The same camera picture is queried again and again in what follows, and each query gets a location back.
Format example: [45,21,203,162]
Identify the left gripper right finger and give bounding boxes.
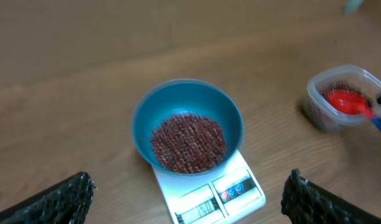
[281,169,381,224]

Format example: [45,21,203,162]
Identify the red beans in bowl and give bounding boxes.
[151,114,227,174]

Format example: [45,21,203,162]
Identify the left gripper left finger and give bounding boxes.
[0,172,96,224]

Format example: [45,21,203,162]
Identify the clear plastic container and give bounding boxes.
[302,64,381,133]

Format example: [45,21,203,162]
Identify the blue metal bowl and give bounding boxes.
[131,79,245,176]

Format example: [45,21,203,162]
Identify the orange measuring scoop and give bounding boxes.
[327,90,381,132]

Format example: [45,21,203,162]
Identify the white digital kitchen scale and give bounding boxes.
[153,151,266,224]

